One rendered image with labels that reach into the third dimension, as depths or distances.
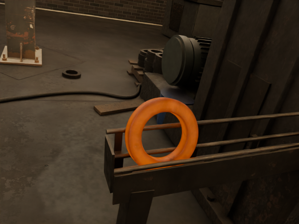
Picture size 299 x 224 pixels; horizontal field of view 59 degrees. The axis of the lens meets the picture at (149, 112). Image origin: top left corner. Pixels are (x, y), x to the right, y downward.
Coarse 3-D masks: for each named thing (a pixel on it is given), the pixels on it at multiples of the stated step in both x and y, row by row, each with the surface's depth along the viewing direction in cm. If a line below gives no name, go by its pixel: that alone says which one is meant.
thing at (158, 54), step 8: (160, 48) 298; (144, 56) 282; (152, 56) 262; (160, 56) 240; (136, 64) 301; (144, 64) 272; (152, 64) 265; (160, 64) 241; (128, 72) 305; (136, 72) 293; (144, 72) 272; (152, 72) 268; (160, 72) 245
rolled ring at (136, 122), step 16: (144, 112) 61; (160, 112) 62; (176, 112) 63; (192, 112) 65; (128, 128) 61; (192, 128) 66; (128, 144) 61; (192, 144) 66; (144, 160) 62; (160, 160) 64
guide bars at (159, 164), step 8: (288, 144) 74; (296, 144) 75; (232, 152) 68; (240, 152) 69; (248, 152) 69; (256, 152) 70; (176, 160) 63; (184, 160) 63; (192, 160) 64; (200, 160) 65; (208, 160) 65; (120, 168) 58; (128, 168) 58; (136, 168) 59; (144, 168) 60; (152, 168) 61
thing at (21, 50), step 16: (16, 0) 252; (32, 0) 255; (16, 16) 258; (32, 16) 260; (16, 32) 264; (32, 32) 269; (16, 48) 271; (32, 48) 276; (16, 64) 267; (32, 64) 272
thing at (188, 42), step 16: (176, 48) 194; (192, 48) 188; (208, 48) 193; (176, 64) 194; (192, 64) 188; (144, 80) 241; (160, 80) 230; (176, 80) 197; (192, 80) 199; (144, 96) 241; (192, 96) 203; (176, 128) 184; (176, 144) 184
